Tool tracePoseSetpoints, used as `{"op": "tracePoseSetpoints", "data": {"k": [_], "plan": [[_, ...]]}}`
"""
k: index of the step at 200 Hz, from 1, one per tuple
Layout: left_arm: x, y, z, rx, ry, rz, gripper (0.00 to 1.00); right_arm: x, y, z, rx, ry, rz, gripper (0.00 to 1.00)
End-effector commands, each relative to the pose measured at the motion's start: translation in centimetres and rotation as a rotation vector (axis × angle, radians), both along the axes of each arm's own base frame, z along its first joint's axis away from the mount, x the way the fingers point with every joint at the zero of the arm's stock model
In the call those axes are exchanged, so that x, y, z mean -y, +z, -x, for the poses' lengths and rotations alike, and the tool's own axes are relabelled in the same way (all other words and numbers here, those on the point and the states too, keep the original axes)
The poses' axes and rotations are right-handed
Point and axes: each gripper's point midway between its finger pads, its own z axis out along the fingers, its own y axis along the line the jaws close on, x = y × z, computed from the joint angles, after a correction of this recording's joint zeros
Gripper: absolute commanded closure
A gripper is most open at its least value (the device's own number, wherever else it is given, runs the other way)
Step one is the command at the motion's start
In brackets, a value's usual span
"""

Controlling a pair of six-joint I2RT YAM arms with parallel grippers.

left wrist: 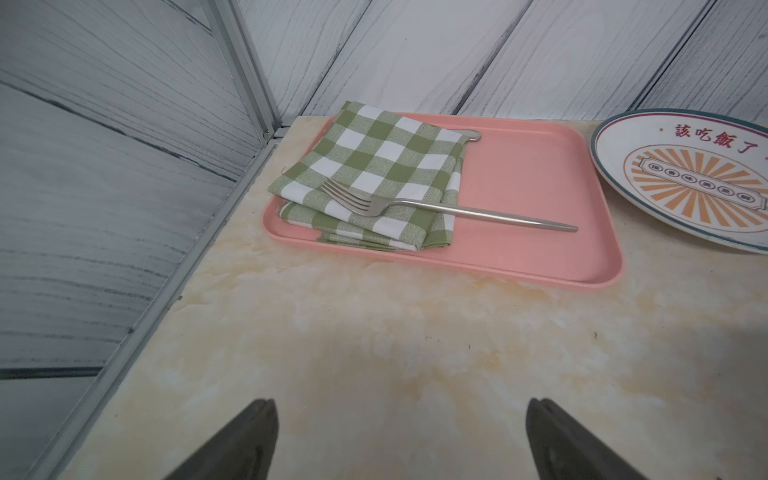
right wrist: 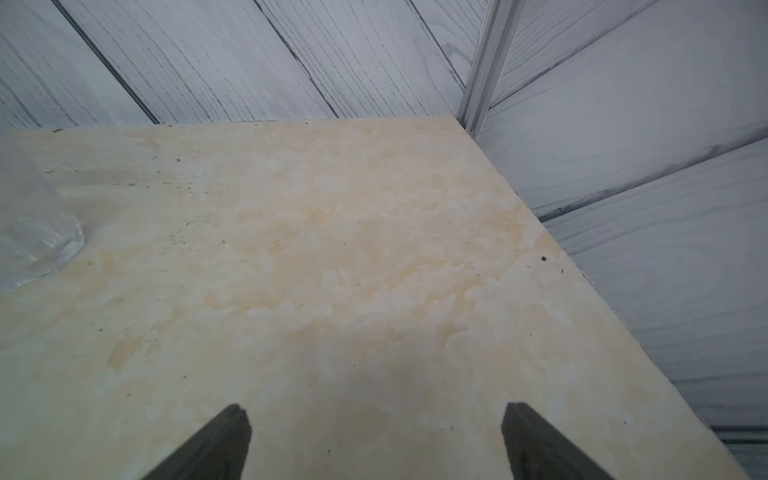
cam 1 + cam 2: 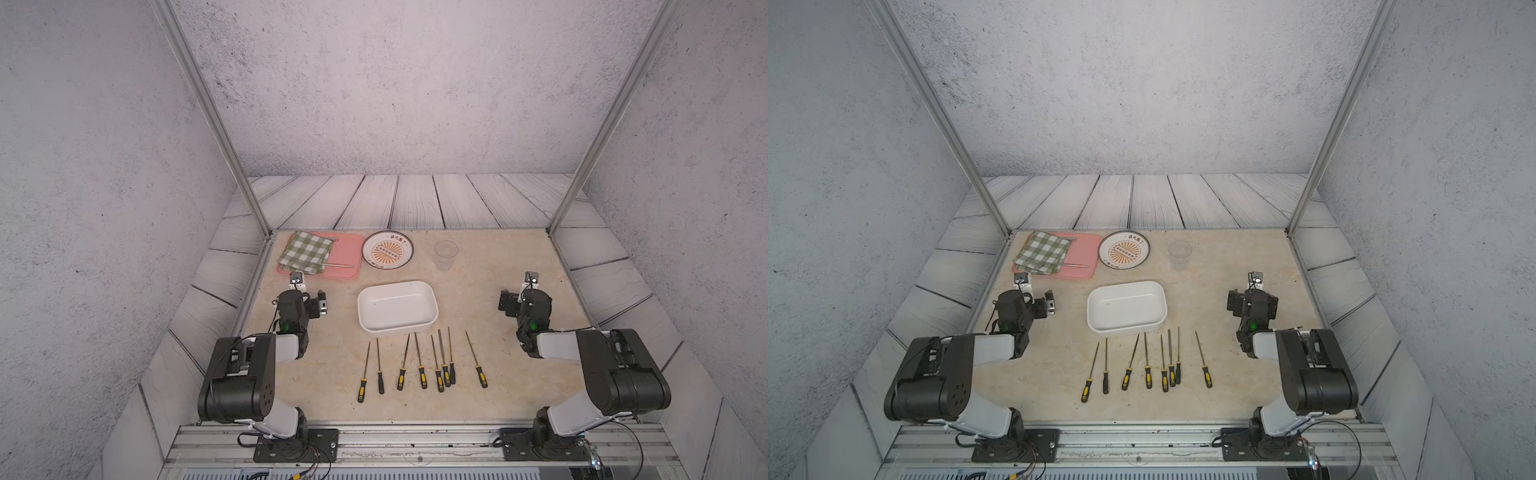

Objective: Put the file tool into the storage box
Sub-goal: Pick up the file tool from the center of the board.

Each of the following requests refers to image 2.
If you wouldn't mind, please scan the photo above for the clear plastic cup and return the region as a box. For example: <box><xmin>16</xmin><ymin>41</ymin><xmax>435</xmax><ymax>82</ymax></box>
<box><xmin>1</xmin><ymin>131</ymin><xmax>85</xmax><ymax>291</ymax></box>

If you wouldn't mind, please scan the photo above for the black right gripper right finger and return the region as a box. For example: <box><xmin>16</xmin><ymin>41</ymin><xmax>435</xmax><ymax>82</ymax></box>
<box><xmin>501</xmin><ymin>402</ymin><xmax>612</xmax><ymax>480</ymax></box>

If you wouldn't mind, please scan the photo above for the aluminium right corner post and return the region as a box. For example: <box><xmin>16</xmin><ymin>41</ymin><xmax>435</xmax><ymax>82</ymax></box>
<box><xmin>457</xmin><ymin>0</ymin><xmax>528</xmax><ymax>139</ymax></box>

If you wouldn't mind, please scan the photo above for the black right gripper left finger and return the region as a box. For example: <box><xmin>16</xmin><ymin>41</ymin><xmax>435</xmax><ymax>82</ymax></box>
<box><xmin>144</xmin><ymin>404</ymin><xmax>252</xmax><ymax>480</ymax></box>

